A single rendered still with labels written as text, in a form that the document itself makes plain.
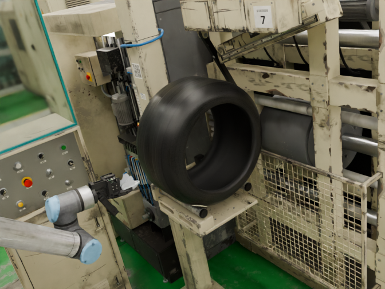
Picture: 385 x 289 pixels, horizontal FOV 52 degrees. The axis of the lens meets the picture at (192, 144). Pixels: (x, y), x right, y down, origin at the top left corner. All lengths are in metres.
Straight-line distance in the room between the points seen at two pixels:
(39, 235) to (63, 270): 1.09
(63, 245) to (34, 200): 0.87
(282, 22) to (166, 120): 0.58
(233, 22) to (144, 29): 0.43
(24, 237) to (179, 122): 0.70
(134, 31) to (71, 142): 0.72
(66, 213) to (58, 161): 0.73
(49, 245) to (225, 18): 1.11
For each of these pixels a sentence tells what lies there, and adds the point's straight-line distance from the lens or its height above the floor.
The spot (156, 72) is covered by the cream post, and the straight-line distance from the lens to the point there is 1.95.
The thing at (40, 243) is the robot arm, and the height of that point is 1.22.
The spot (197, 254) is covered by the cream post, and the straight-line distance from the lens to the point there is 2.46.
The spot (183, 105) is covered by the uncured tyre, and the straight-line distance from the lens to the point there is 1.61.
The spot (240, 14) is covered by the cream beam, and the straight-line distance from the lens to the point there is 1.67.
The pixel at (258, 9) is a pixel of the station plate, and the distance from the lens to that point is 1.60.
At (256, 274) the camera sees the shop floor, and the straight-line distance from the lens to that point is 2.81.
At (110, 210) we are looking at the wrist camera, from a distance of 1.65.
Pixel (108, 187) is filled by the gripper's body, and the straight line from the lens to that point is 1.59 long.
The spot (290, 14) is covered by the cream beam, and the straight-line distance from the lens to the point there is 1.60.
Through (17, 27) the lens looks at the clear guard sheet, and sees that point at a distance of 2.08.
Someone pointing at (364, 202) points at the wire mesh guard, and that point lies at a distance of 1.80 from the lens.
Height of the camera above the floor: 1.93
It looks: 24 degrees down
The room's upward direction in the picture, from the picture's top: 11 degrees counter-clockwise
